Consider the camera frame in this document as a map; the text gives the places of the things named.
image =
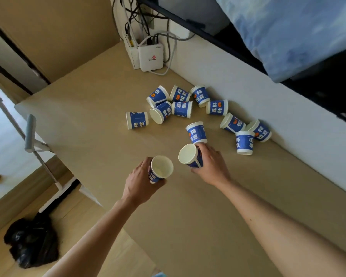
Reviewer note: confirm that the black television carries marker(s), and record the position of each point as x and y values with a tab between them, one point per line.
196	14

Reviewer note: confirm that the white board panel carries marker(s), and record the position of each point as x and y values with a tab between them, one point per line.
14	57

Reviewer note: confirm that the white router box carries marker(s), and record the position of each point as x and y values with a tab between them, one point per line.
150	57

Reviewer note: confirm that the person's right hand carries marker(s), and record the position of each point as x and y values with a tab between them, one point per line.
214	170

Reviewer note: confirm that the white dustpan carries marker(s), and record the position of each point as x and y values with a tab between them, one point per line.
30	129

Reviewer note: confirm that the blue white paper cup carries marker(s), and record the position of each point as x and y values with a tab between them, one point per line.
187	154
161	167

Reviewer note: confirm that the pile of paper cups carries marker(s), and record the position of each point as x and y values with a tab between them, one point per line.
196	132

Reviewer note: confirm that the white modem with ports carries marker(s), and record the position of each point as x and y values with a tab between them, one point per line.
131	53

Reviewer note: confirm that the person's left forearm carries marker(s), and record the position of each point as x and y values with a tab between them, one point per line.
89	245

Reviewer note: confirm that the black plastic bag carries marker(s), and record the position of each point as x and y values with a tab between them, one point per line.
31	242

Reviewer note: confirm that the low wooden platform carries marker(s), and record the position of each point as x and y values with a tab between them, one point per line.
5	158

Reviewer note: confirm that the blue tie-dye cloth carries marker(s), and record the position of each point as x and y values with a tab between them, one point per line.
291	31

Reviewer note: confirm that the person's left hand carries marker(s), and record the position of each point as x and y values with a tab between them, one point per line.
137	186

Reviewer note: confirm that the person's right forearm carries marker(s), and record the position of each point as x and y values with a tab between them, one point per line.
276	227

